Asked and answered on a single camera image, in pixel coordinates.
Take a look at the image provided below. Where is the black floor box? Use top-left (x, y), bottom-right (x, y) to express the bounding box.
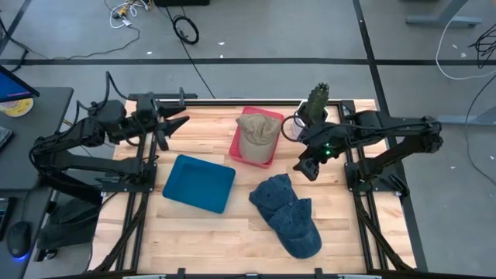
top-left (153, 0), bottom-right (211, 8)

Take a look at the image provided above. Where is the green cactus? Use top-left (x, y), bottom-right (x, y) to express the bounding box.
top-left (305, 81), bottom-right (331, 125)

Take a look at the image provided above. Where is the yellow round plate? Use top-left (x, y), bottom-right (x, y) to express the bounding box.
top-left (0, 97), bottom-right (35, 119)

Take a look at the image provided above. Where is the black side desk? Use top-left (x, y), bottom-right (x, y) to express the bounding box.
top-left (0, 86), bottom-right (74, 279)

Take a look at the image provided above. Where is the black keyboard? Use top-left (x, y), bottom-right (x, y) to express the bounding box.
top-left (0, 196), bottom-right (17, 242)

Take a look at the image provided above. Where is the black computer mouse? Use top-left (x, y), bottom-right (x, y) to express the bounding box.
top-left (6, 221), bottom-right (33, 260)

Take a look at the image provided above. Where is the white floor cable bundle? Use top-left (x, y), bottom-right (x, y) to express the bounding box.
top-left (108, 0), bottom-right (151, 29)

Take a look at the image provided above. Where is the tan baseball cap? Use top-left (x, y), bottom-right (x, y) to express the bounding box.
top-left (235, 112), bottom-right (282, 164)

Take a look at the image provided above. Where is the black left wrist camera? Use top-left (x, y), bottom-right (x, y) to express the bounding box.
top-left (134, 91), bottom-right (157, 117)

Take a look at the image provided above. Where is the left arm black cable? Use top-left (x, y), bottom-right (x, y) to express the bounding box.
top-left (75, 71), bottom-right (133, 117)

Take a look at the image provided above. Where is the black floor cable bundle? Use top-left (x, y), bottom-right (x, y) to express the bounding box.
top-left (467, 22), bottom-right (496, 70)

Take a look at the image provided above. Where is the blue plastic bin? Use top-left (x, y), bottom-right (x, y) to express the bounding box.
top-left (161, 153), bottom-right (237, 215)

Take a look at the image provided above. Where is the pink plastic bin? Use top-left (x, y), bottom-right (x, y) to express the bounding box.
top-left (228, 106), bottom-right (285, 170)

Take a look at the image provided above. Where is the white plant pot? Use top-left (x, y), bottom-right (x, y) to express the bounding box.
top-left (291, 99), bottom-right (331, 141)

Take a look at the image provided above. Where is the long black floor cable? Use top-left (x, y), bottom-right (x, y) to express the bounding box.
top-left (162, 5), bottom-right (216, 100)

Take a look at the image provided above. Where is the blue screen desk monitor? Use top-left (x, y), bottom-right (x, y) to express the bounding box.
top-left (0, 64), bottom-right (41, 104)

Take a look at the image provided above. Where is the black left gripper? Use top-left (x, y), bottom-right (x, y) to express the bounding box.
top-left (131, 105), bottom-right (191, 153)

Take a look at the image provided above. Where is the coiled black floor cable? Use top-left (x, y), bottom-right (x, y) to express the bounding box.
top-left (171, 14), bottom-right (201, 46)

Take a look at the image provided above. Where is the grey desk foot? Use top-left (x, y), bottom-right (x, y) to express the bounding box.
top-left (405, 0), bottom-right (484, 28)
top-left (436, 106), bottom-right (496, 127)

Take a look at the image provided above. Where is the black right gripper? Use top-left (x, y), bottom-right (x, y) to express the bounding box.
top-left (293, 126), bottom-right (346, 182)

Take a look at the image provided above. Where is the black aluminium table frame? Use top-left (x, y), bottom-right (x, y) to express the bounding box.
top-left (88, 91), bottom-right (429, 279)

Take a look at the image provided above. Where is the dark blue denim cap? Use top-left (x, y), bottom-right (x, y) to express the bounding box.
top-left (248, 173), bottom-right (304, 233)
top-left (268, 198), bottom-right (323, 260)

